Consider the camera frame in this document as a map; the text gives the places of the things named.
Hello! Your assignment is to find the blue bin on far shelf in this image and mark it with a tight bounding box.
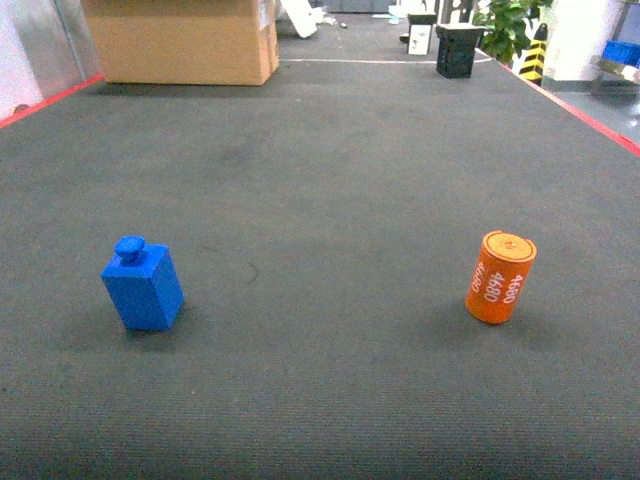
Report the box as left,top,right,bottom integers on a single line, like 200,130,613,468
602,40,640,67

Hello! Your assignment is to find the orange cylinder cap 4680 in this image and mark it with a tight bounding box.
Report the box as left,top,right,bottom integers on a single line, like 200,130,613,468
465,230,537,325

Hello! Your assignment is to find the white sign stand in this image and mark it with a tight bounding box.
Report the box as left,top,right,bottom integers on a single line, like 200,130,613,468
407,12,438,56

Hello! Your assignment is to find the large cardboard box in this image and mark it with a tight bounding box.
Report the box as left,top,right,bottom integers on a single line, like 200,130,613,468
81,1,279,86

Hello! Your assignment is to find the black crate on floor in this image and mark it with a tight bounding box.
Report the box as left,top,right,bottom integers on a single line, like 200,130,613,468
436,23,486,79

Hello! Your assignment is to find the green potted plant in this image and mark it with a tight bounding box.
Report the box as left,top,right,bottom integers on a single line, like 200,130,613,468
472,0,553,65

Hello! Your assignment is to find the yellow black striped post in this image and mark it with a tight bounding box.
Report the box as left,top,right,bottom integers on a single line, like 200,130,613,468
518,23,548,86

